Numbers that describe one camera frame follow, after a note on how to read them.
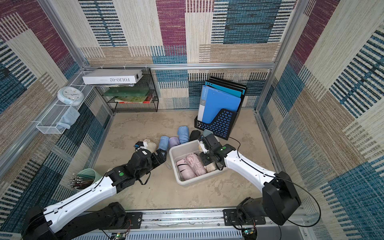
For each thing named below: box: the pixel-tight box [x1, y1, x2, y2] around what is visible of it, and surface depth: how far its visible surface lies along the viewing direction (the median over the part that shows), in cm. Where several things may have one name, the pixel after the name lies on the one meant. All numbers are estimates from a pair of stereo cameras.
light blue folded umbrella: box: [159, 136, 170, 151], surface depth 101 cm
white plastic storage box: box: [169, 140, 229, 186], surface depth 83 cm
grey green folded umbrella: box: [203, 129, 214, 138], surface depth 105 cm
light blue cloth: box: [56, 106, 81, 129], surface depth 70 cm
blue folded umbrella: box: [177, 125, 190, 144], surface depth 104 cm
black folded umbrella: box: [189, 130, 201, 142], surface depth 106 cm
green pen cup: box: [74, 168, 102, 190], surface depth 75 cm
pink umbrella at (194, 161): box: [186, 153, 207, 177], surface depth 88 cm
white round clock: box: [57, 86, 85, 106], surface depth 76 cm
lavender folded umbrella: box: [168, 136, 181, 149], surface depth 102 cm
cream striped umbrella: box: [203, 161, 217, 173], surface depth 81 cm
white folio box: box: [82, 69, 144, 85], surface depth 81 cm
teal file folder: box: [205, 81, 245, 98], surface depth 91 cm
